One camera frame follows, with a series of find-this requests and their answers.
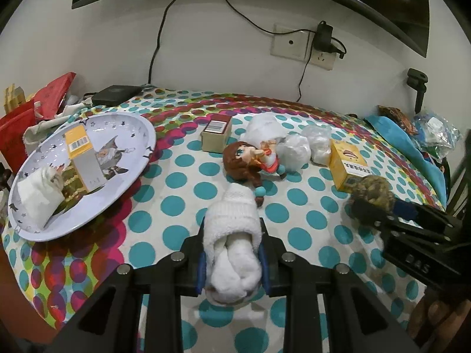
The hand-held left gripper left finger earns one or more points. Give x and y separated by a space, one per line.
200 268

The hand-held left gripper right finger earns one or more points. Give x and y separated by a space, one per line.
265 270

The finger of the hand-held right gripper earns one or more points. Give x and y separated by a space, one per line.
368 215
404 210

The camouflage sock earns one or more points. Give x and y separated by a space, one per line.
373 191

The yellow box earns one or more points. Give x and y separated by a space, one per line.
346 176

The small white plastic bag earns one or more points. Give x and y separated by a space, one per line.
318 143

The round white bundle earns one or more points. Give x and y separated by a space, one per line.
294 152

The brown-haired doll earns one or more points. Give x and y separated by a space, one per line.
243 158

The tan box with barcode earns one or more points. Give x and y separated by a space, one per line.
215 136

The large white plastic bag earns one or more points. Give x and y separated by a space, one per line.
265 128

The wizard print round plate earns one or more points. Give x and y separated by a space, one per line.
121 136

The white box with orange label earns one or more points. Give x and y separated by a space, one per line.
82 158

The person's right hand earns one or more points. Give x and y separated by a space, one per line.
441 316

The blue cloth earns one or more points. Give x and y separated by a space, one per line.
412 147

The clear plastic bag with contents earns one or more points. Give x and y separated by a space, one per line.
436 132

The patterned snack packet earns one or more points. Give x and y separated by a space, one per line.
397 116

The black clamp stand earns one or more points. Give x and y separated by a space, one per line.
418 84

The black charger adapter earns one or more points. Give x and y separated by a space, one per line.
323 36

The black set-top box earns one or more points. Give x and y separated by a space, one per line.
114 95

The white canvas tote bag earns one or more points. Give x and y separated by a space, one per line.
55 119

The red paper bag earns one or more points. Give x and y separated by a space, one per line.
55 92

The red cardboard box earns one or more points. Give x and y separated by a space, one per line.
14 132

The yellow boxes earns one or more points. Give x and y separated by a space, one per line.
14 97

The dark furniture frame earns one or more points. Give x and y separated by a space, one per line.
460 180

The white wall power outlet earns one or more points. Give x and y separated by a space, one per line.
323 60

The white wall socket plate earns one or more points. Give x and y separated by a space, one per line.
290 42

